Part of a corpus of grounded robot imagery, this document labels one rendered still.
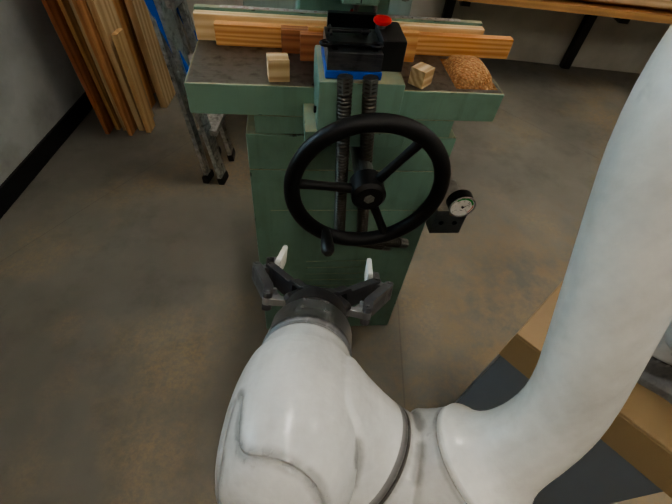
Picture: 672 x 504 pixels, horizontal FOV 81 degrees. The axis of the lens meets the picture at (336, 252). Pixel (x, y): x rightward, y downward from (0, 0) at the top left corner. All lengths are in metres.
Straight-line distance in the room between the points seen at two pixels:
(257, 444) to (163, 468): 1.07
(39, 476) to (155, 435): 0.29
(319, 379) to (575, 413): 0.17
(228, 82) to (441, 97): 0.40
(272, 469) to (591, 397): 0.20
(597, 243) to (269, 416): 0.22
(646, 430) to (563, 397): 0.48
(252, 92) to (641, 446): 0.86
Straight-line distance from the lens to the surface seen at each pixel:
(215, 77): 0.80
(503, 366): 0.84
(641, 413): 0.79
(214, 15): 0.93
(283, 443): 0.27
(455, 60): 0.91
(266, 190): 0.92
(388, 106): 0.70
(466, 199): 0.94
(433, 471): 0.34
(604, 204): 0.25
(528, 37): 3.60
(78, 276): 1.75
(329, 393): 0.30
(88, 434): 1.43
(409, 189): 0.96
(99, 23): 2.18
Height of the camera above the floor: 1.26
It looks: 50 degrees down
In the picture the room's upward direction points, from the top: 7 degrees clockwise
